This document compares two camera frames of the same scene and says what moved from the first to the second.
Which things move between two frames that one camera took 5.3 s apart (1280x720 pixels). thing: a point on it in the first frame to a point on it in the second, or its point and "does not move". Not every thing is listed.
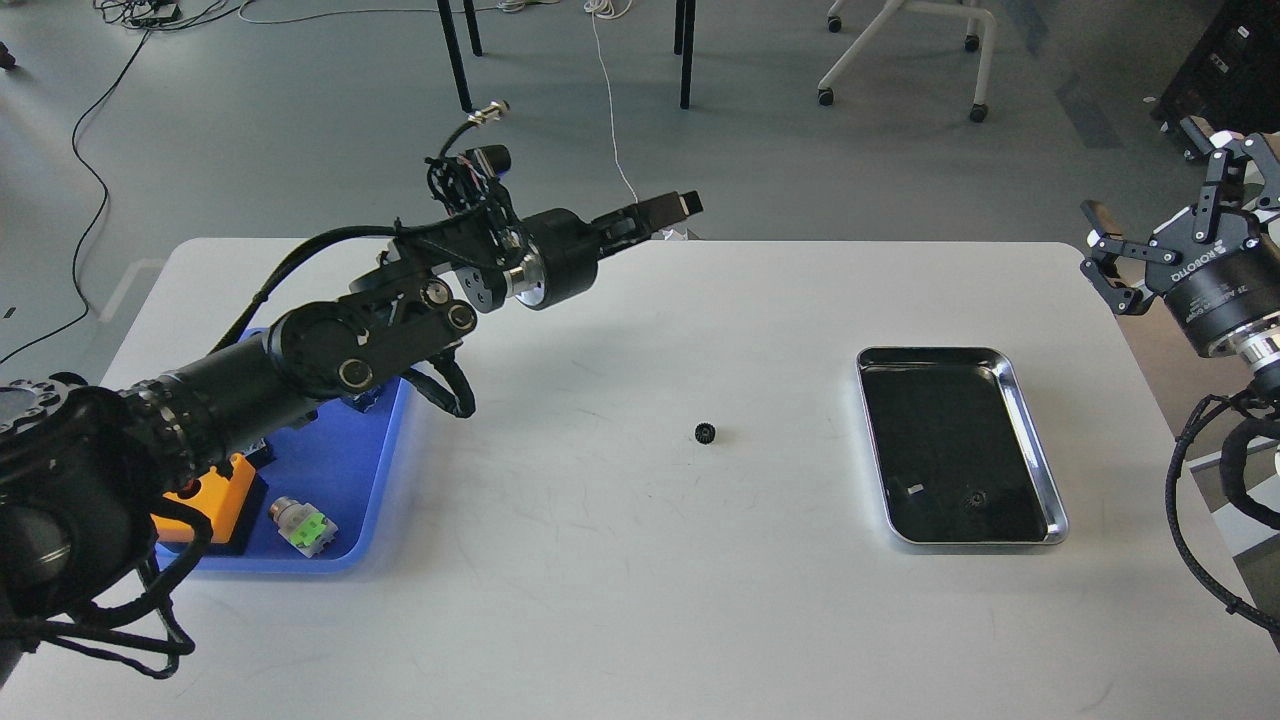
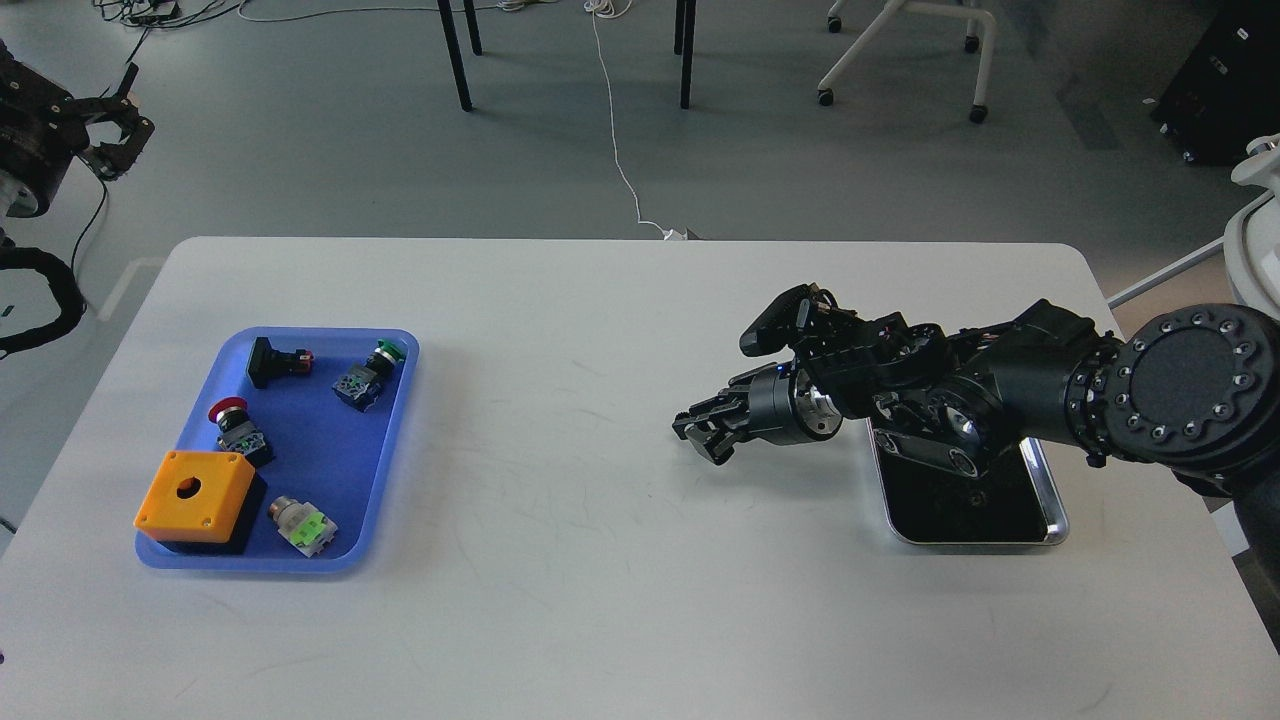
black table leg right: [684, 17] does not move
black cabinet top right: [1231, 79] does not move
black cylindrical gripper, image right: [1228, 277] to [783, 408]
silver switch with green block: [303, 526] does not move
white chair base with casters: [979, 111] does not move
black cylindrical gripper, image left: [560, 258] to [41, 131]
